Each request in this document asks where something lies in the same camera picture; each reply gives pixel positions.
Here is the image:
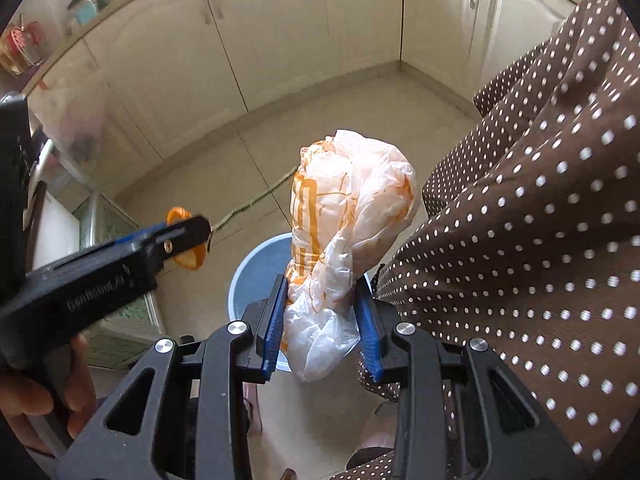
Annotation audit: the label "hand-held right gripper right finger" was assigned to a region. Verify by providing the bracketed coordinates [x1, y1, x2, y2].
[354, 277, 588, 480]

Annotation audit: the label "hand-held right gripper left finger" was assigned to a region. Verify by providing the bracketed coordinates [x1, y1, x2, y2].
[57, 275, 291, 480]

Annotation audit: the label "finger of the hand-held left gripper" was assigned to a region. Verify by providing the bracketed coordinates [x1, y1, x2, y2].
[116, 224, 173, 248]
[145, 215, 211, 273]

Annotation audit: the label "orange peel piece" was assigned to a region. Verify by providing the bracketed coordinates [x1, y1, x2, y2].
[166, 206, 208, 272]

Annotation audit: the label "blue trash bin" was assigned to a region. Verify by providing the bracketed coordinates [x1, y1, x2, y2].
[227, 232, 375, 373]

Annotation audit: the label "white orange plastic bag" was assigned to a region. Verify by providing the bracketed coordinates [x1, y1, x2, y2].
[282, 129, 418, 382]

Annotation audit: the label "person's left hand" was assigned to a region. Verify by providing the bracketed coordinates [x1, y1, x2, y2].
[0, 335, 98, 454]

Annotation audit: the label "green plant stalk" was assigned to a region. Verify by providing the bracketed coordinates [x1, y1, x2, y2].
[210, 170, 296, 235]

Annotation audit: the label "translucent hanging plastic bag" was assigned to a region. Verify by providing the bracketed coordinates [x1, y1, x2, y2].
[35, 80, 108, 161]

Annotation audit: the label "brown dotted tablecloth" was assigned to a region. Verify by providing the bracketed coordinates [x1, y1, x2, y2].
[345, 0, 640, 480]

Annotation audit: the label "glass jar with red contents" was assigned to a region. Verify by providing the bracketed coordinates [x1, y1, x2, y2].
[0, 22, 48, 76]

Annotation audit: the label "cream kitchen base cabinets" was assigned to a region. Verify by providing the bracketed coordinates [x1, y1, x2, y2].
[20, 0, 593, 201]

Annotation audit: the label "teal jar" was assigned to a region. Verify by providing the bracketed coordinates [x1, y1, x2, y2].
[67, 0, 98, 26]

